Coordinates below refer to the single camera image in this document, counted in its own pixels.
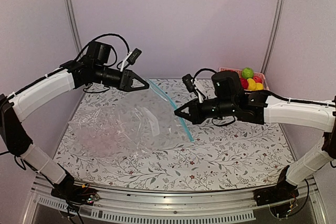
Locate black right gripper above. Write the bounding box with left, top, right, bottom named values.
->
left=175, top=98, right=236, bottom=125

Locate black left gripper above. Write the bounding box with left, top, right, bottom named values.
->
left=93, top=64, right=149, bottom=91

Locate clear zip top bag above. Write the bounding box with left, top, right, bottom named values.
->
left=69, top=80, right=193, bottom=162

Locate red toy pomegranate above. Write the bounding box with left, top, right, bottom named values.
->
left=240, top=78, right=248, bottom=90

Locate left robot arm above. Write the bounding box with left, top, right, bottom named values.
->
left=1, top=39, right=149, bottom=200

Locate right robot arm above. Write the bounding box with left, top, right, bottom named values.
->
left=174, top=70, right=335, bottom=201

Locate pink plastic basket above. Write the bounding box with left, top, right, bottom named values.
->
left=218, top=67, right=269, bottom=90

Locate yellow toy lemon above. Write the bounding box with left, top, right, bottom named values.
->
left=247, top=78, right=257, bottom=91

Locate green toy apple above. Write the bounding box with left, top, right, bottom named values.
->
left=241, top=67, right=254, bottom=79

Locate pink toy peach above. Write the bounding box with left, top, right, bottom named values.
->
left=253, top=76, right=263, bottom=83

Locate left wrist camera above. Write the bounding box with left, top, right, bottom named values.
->
left=120, top=48, right=142, bottom=71

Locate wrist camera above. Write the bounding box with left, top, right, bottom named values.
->
left=182, top=74, right=207, bottom=103
left=120, top=48, right=142, bottom=71

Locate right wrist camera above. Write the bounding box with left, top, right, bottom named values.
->
left=182, top=74, right=207, bottom=103

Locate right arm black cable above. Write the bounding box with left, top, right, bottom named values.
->
left=193, top=68, right=217, bottom=80

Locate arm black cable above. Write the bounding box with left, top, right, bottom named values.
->
left=76, top=34, right=132, bottom=65
left=193, top=68, right=217, bottom=80

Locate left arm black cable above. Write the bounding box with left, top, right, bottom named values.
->
left=76, top=34, right=132, bottom=65

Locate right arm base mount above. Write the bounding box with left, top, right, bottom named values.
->
left=253, top=166, right=299, bottom=206

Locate left aluminium wall post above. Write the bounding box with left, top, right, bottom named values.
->
left=64, top=0, right=82, bottom=52

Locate aluminium wall post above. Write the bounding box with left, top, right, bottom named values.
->
left=64, top=0, right=82, bottom=52
left=261, top=0, right=285, bottom=75

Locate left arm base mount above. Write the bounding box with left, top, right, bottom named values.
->
left=51, top=172, right=100, bottom=205

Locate aluminium table front rail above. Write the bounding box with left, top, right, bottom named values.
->
left=22, top=176, right=328, bottom=223

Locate right aluminium wall post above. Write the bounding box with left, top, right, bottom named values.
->
left=261, top=0, right=285, bottom=75

